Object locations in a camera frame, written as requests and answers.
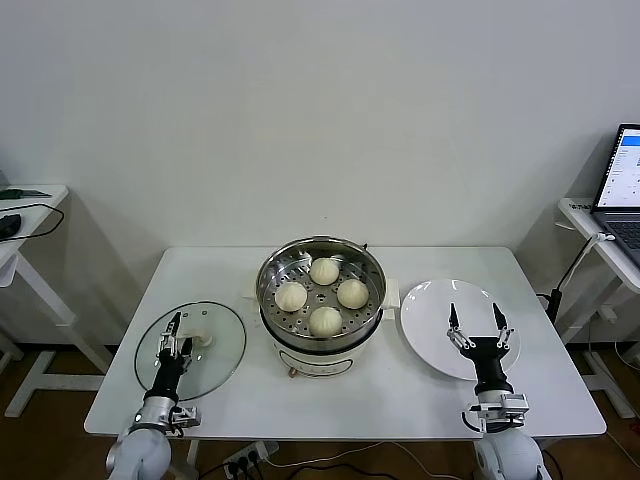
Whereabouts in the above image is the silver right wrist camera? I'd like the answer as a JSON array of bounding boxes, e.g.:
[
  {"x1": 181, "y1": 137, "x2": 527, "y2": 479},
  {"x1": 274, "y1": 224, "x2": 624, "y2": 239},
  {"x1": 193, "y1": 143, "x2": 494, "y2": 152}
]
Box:
[{"x1": 467, "y1": 393, "x2": 530, "y2": 426}]

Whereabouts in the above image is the white round plate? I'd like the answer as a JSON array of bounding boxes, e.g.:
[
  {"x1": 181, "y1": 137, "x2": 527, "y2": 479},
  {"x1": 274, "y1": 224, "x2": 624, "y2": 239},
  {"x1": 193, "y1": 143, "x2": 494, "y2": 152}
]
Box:
[{"x1": 398, "y1": 277, "x2": 521, "y2": 382}]

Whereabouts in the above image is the grey open laptop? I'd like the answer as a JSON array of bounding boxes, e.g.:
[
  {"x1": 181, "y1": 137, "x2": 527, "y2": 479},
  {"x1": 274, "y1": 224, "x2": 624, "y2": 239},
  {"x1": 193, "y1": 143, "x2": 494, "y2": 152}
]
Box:
[{"x1": 588, "y1": 123, "x2": 640, "y2": 271}]

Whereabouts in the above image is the white side table with laptop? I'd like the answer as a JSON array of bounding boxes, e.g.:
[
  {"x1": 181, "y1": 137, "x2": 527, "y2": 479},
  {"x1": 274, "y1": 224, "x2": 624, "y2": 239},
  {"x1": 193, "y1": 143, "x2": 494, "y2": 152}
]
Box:
[{"x1": 557, "y1": 197, "x2": 640, "y2": 419}]

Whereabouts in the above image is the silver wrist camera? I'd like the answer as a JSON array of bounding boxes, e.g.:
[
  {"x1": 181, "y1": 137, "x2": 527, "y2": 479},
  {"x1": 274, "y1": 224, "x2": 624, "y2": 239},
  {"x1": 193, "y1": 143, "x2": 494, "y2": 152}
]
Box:
[
  {"x1": 467, "y1": 393, "x2": 530, "y2": 426},
  {"x1": 169, "y1": 405, "x2": 202, "y2": 429}
]

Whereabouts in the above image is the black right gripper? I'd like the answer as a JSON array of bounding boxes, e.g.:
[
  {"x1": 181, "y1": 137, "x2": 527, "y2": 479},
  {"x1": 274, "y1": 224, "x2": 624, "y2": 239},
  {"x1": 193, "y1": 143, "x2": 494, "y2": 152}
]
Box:
[{"x1": 446, "y1": 302, "x2": 516, "y2": 397}]

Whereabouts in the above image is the white side table with mouse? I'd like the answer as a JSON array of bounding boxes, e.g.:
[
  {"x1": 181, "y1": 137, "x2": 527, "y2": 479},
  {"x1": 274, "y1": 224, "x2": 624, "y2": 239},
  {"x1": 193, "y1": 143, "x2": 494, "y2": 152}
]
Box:
[{"x1": 0, "y1": 184, "x2": 119, "y2": 419}]

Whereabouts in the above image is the round glass pot lid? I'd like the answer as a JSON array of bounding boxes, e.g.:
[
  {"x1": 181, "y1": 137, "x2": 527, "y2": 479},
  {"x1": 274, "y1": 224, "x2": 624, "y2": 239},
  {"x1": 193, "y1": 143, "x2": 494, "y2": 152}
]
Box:
[{"x1": 133, "y1": 299, "x2": 247, "y2": 403}]

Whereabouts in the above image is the white power strip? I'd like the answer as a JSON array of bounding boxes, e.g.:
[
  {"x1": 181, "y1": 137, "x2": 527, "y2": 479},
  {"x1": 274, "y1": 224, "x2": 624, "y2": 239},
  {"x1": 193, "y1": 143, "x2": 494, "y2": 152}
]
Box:
[{"x1": 222, "y1": 439, "x2": 280, "y2": 476}]

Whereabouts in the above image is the white electric cooker pot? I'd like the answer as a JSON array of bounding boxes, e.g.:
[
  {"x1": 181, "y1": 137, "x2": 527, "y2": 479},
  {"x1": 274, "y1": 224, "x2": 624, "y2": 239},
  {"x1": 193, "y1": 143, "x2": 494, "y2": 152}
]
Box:
[{"x1": 242, "y1": 272, "x2": 401, "y2": 380}]

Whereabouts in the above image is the white steamed baozi bun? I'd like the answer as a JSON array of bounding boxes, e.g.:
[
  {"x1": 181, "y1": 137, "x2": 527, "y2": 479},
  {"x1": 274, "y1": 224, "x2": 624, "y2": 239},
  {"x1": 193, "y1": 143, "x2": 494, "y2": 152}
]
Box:
[
  {"x1": 336, "y1": 278, "x2": 371, "y2": 309},
  {"x1": 307, "y1": 305, "x2": 345, "y2": 337},
  {"x1": 308, "y1": 256, "x2": 341, "y2": 286},
  {"x1": 274, "y1": 281, "x2": 308, "y2": 312}
]

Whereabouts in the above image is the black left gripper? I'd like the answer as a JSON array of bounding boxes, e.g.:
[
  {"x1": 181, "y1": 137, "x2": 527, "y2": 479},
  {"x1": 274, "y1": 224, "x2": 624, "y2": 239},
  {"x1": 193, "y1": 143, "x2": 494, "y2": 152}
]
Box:
[{"x1": 146, "y1": 311, "x2": 197, "y2": 402}]

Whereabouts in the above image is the stainless steel steamer basket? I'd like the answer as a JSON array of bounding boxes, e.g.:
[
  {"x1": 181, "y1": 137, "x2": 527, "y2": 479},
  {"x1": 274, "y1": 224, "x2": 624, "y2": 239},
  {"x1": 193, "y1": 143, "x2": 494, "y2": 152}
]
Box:
[{"x1": 255, "y1": 237, "x2": 387, "y2": 339}]

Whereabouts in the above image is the flat green item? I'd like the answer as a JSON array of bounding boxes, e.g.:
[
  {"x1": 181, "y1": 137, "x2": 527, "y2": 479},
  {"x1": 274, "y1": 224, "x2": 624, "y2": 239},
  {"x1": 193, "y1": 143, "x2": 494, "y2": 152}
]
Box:
[{"x1": 0, "y1": 187, "x2": 52, "y2": 200}]

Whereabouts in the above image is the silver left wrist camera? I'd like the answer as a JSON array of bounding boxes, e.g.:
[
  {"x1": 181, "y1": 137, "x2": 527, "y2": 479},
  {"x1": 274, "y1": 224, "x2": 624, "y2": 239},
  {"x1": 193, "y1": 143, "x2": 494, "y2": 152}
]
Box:
[{"x1": 169, "y1": 405, "x2": 202, "y2": 429}]

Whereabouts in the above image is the white laptop cable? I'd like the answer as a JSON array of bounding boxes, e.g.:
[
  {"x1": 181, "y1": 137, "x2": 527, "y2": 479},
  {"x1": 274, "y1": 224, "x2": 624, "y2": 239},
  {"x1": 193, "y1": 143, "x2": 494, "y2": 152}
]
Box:
[{"x1": 555, "y1": 232, "x2": 617, "y2": 301}]

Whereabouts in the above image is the black thin cable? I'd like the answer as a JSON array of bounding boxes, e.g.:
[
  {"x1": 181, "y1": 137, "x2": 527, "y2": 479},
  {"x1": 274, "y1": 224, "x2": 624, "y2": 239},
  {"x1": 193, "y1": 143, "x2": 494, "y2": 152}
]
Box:
[{"x1": 0, "y1": 202, "x2": 65, "y2": 244}]

